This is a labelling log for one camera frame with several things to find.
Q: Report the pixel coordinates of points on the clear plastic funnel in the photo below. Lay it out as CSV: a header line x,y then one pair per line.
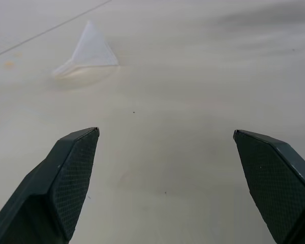
x,y
92,53

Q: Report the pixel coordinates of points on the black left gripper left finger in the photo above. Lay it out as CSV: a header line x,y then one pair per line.
x,y
53,188

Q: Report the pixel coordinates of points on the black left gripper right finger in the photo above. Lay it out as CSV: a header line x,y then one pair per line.
x,y
274,188

